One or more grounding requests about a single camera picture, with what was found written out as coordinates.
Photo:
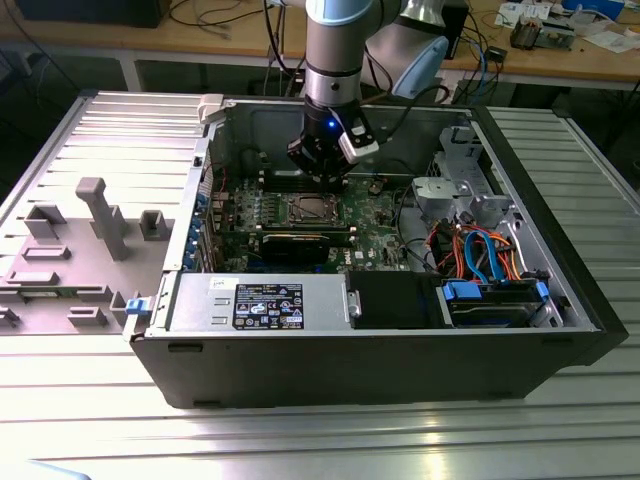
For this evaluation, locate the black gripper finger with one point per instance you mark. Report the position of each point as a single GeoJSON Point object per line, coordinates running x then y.
{"type": "Point", "coordinates": [337, 179]}
{"type": "Point", "coordinates": [306, 160]}

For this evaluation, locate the black RAM slot bank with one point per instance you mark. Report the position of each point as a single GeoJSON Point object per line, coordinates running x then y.
{"type": "Point", "coordinates": [272, 183]}

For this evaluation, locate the black upright device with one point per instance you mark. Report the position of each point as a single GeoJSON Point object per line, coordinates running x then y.
{"type": "Point", "coordinates": [457, 30]}

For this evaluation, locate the hard disk in blue carrier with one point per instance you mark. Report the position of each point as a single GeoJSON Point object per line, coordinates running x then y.
{"type": "Point", "coordinates": [465, 292]}

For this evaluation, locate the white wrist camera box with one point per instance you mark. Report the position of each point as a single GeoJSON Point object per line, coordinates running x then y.
{"type": "Point", "coordinates": [360, 145]}

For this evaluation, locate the grey parts rack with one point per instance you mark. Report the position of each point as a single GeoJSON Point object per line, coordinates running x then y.
{"type": "Point", "coordinates": [75, 280]}

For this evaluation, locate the black open PC case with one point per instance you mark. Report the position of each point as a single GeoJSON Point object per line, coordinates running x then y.
{"type": "Point", "coordinates": [350, 370]}

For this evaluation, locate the silver metal bracket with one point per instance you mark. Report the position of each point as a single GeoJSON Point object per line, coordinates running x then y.
{"type": "Point", "coordinates": [437, 190]}

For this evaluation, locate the black RAM stick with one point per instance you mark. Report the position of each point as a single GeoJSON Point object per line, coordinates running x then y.
{"type": "Point", "coordinates": [340, 234]}

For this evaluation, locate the black graphics card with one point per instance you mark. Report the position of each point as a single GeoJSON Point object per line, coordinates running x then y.
{"type": "Point", "coordinates": [295, 247]}

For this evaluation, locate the silver power supply unit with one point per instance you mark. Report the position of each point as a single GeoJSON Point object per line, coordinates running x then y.
{"type": "Point", "coordinates": [200, 300]}

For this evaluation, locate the small black adapter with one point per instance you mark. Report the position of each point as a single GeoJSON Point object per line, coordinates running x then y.
{"type": "Point", "coordinates": [497, 54]}

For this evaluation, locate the green motherboard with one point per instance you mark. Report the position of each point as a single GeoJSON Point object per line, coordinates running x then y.
{"type": "Point", "coordinates": [370, 240]}

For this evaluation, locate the black box on desk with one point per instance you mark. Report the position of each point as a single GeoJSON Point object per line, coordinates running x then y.
{"type": "Point", "coordinates": [90, 12]}

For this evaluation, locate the green circuit board box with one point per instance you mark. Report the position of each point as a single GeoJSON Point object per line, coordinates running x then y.
{"type": "Point", "coordinates": [557, 35]}

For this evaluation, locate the white printed papers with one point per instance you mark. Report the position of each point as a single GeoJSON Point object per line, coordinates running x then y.
{"type": "Point", "coordinates": [517, 12]}

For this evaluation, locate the blue case latch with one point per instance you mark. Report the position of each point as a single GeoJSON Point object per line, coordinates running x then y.
{"type": "Point", "coordinates": [135, 306]}

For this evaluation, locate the silver drive cage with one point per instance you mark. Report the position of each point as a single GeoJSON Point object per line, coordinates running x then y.
{"type": "Point", "coordinates": [460, 150]}

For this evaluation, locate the black label sticker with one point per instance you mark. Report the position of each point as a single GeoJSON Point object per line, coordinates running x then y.
{"type": "Point", "coordinates": [270, 306]}

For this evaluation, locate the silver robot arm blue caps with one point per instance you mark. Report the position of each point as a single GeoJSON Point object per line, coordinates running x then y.
{"type": "Point", "coordinates": [330, 50]}

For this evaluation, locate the wooden desk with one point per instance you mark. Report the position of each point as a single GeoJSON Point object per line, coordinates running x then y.
{"type": "Point", "coordinates": [150, 37]}

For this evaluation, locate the finned metal heat sink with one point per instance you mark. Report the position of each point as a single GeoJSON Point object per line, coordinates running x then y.
{"type": "Point", "coordinates": [524, 32]}

